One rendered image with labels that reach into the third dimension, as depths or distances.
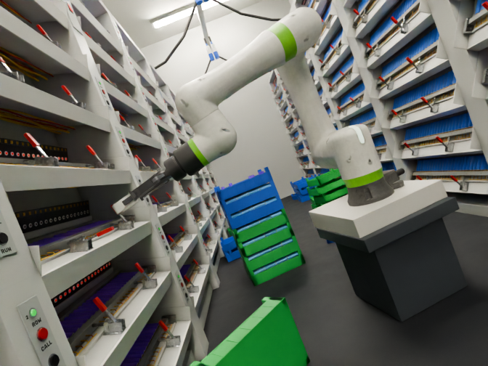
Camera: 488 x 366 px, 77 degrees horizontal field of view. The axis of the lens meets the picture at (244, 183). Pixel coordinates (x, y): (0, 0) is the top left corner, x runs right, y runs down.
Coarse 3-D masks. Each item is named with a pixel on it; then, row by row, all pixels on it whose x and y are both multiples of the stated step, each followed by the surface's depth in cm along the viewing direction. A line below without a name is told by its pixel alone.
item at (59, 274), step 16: (128, 208) 109; (144, 208) 109; (64, 224) 89; (144, 224) 102; (96, 240) 78; (112, 240) 76; (128, 240) 87; (64, 256) 62; (80, 256) 61; (96, 256) 68; (112, 256) 76; (48, 272) 51; (64, 272) 55; (80, 272) 60; (48, 288) 50; (64, 288) 55
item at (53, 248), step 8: (104, 224) 90; (80, 232) 77; (88, 232) 79; (96, 232) 84; (64, 240) 68; (40, 248) 60; (48, 248) 62; (56, 248) 65; (64, 248) 68; (40, 256) 59; (48, 256) 59
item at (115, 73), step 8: (80, 24) 117; (88, 40) 122; (96, 48) 129; (96, 56) 139; (104, 56) 136; (112, 56) 161; (96, 64) 148; (104, 64) 149; (112, 64) 145; (104, 72) 159; (112, 72) 160; (120, 72) 154; (128, 72) 177; (112, 80) 172; (120, 80) 173; (128, 80) 165
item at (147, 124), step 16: (112, 32) 176; (128, 64) 177; (128, 96) 178; (144, 128) 178; (160, 144) 178; (144, 160) 179; (160, 160) 179; (160, 192) 179; (176, 192) 179; (176, 224) 180; (192, 224) 180; (192, 256) 180
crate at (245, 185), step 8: (264, 168) 163; (256, 176) 162; (264, 176) 163; (232, 184) 180; (240, 184) 161; (248, 184) 161; (256, 184) 162; (216, 192) 166; (224, 192) 159; (232, 192) 160; (240, 192) 161
